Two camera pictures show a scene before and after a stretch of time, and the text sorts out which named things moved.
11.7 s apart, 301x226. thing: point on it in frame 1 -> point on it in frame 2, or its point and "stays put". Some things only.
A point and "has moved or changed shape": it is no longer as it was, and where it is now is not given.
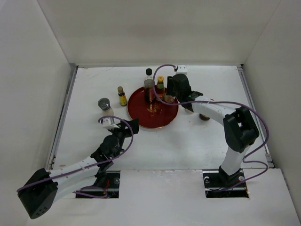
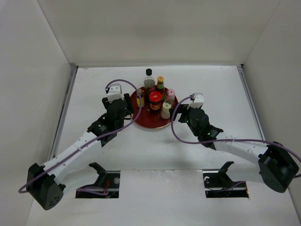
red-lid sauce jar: (203, 117) has moved or changed shape
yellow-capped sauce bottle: (160, 87) stays put
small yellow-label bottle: (123, 99) has moved or changed shape
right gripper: (170, 84) -> (182, 108)
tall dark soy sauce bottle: (149, 91) stays put
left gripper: (121, 126) -> (129, 108)
